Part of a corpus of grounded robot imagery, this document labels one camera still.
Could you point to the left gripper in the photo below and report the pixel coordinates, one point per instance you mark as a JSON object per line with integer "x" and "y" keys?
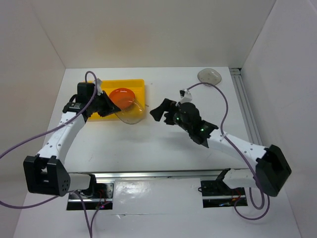
{"x": 110, "y": 107}

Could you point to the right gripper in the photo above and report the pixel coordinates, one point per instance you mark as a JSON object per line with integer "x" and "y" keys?
{"x": 167, "y": 105}

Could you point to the orange plate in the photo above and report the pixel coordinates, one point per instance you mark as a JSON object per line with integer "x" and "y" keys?
{"x": 122, "y": 97}

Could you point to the clear grey plate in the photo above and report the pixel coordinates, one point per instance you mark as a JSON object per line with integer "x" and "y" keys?
{"x": 209, "y": 76}
{"x": 131, "y": 111}

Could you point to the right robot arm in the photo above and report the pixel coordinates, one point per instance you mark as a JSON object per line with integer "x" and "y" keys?
{"x": 268, "y": 168}

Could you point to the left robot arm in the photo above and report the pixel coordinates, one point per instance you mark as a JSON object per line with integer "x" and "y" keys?
{"x": 45, "y": 172}

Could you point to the yellow plastic bin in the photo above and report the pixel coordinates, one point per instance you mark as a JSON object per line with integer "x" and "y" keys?
{"x": 136, "y": 85}

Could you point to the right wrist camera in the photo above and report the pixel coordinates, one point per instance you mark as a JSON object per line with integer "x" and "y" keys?
{"x": 185, "y": 96}

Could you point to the front aluminium rail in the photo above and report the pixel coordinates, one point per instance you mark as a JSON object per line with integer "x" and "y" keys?
{"x": 181, "y": 174}

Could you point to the aluminium rail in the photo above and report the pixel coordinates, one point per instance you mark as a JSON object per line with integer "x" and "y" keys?
{"x": 181, "y": 174}
{"x": 245, "y": 106}

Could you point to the right side aluminium rail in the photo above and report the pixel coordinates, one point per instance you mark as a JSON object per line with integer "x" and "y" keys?
{"x": 245, "y": 106}

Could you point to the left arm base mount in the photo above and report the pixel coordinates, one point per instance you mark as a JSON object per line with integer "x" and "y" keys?
{"x": 101, "y": 198}

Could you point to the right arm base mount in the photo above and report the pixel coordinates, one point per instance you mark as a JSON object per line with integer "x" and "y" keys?
{"x": 216, "y": 194}

